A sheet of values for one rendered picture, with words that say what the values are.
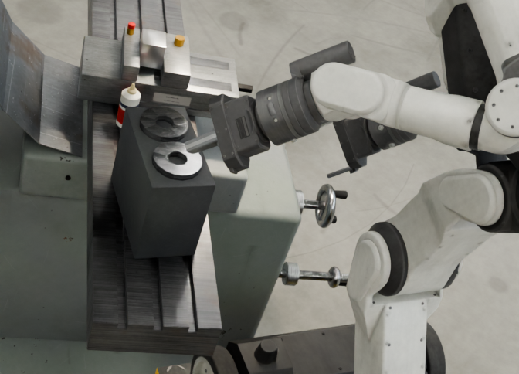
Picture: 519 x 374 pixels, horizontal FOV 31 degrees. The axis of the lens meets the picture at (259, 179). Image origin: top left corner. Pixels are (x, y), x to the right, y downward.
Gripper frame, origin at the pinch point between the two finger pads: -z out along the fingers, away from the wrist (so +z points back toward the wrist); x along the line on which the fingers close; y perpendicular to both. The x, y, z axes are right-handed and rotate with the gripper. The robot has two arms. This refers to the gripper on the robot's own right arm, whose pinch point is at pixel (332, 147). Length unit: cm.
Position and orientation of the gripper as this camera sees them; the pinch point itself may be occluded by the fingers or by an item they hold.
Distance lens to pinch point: 196.9
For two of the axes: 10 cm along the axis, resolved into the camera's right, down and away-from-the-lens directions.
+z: 8.1, -3.1, -4.9
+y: -4.8, 1.3, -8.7
